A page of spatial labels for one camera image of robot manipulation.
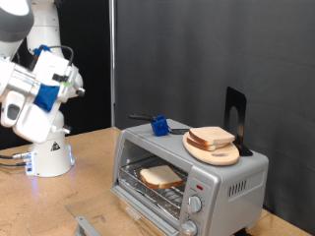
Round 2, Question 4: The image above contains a vertical metal pole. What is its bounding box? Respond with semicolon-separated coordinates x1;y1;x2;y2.
108;0;117;128

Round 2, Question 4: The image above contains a silver toaster oven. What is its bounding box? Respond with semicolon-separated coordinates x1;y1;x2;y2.
111;118;270;236

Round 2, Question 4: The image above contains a dark grey backdrop panel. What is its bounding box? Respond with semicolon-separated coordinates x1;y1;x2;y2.
115;0;315;235

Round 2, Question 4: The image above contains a metal spatula with blue block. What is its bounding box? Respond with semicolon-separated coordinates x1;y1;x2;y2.
128;113;191;138

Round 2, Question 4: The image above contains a black metal bookend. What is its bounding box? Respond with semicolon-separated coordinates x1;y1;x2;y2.
223;86;254;157

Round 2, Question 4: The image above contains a silver oven knob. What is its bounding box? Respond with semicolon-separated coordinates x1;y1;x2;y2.
187;195;203;214
179;219;199;236

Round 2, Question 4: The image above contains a blue cable connector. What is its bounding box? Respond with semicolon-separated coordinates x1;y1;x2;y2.
32;44;52;56

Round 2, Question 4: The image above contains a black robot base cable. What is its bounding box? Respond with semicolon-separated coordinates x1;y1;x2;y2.
0;161;28;168
0;150;32;161

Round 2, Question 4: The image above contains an oval wooden cutting board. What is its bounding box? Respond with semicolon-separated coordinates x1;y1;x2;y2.
182;131;241;166

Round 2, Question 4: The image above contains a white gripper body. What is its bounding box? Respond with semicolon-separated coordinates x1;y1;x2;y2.
13;49;85;145

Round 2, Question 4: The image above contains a silver wrist camera blue mount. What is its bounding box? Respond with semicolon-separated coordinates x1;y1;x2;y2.
33;65;73;113

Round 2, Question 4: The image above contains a black curtain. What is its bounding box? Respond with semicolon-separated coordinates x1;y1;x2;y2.
0;0;112;150

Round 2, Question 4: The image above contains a wire oven rack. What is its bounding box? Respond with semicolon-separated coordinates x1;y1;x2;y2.
119;155;189;219

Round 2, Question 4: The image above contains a glass oven door with handle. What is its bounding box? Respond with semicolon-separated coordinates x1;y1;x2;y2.
64;187;181;236

